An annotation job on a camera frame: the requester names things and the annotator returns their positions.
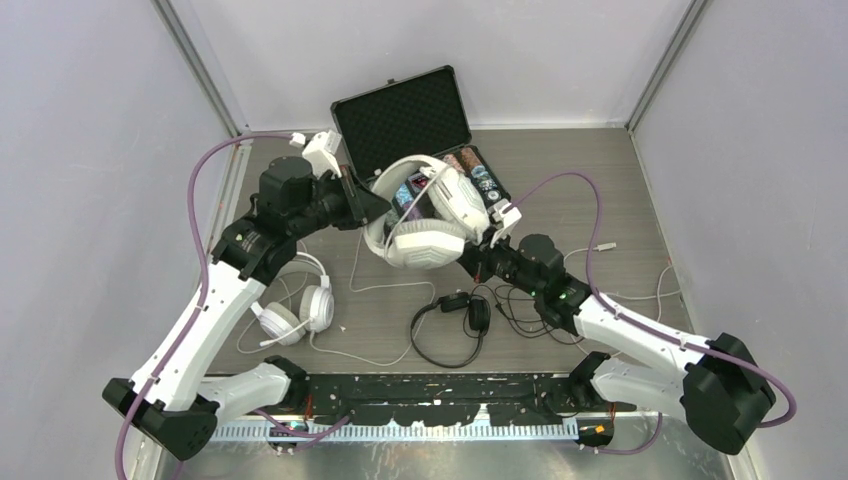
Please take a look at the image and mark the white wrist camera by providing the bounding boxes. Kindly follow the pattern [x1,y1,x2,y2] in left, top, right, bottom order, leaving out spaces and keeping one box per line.
[289,130,342,177]
[489,199,522,248]

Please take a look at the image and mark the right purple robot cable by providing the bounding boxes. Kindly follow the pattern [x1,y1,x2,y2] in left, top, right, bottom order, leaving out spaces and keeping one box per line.
[510,172,798,456]

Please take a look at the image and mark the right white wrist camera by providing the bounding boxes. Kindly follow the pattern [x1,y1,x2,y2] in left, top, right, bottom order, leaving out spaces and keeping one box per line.
[489,199,522,248]

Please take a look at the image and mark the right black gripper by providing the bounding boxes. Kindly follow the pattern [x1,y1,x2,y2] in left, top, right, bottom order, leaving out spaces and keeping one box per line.
[453,224,544,298]

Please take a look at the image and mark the black on-ear headphones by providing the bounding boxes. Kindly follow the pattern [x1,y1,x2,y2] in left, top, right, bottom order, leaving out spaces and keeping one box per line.
[409,284,588,370]

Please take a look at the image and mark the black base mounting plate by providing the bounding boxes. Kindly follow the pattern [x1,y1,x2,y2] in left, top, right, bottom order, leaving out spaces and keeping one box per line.
[242,372,637,429]

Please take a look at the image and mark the large white gaming headphones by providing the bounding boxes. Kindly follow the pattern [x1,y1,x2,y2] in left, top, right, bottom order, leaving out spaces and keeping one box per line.
[363,154,490,270]

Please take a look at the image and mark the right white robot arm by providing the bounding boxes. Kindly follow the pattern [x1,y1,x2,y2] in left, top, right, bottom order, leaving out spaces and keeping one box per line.
[458,234,776,455]

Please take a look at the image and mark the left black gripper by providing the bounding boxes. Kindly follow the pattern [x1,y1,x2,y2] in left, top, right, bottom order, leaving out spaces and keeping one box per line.
[288,163,390,240]

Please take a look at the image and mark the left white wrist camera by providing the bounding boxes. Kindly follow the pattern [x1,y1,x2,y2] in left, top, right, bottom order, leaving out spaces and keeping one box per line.
[289,130,342,177]

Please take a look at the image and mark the black poker chip case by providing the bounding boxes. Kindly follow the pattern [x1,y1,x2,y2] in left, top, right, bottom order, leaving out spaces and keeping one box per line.
[330,65,511,207]

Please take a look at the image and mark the white aluminium rail strip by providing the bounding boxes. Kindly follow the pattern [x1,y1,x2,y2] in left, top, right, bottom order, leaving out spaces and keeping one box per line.
[211,418,579,443]

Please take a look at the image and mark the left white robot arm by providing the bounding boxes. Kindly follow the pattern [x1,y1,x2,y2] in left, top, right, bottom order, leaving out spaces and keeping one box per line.
[102,157,390,461]

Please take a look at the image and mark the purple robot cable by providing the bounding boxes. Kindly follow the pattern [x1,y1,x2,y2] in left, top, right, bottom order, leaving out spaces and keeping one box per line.
[113,132,352,480]
[510,172,798,456]

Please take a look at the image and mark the small white headphones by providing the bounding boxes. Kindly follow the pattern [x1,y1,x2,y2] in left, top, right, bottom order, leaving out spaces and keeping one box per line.
[235,252,439,368]

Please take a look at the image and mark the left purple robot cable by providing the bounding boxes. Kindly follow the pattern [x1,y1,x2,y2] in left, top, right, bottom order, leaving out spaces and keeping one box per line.
[113,132,352,480]

